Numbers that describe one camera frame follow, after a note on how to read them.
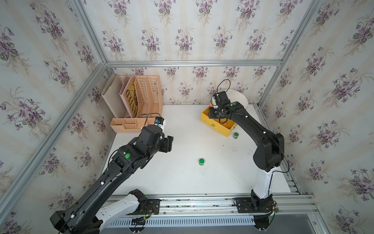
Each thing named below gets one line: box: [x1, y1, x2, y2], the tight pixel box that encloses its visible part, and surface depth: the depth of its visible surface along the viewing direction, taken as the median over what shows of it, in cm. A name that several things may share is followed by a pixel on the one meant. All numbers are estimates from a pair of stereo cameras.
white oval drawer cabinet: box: [225, 89, 249, 110], surface depth 97 cm
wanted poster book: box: [119, 75, 139, 118], surface depth 97 cm
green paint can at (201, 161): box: [198, 157, 205, 166], surface depth 88 cm
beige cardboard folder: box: [101, 73, 127, 118], surface depth 92 cm
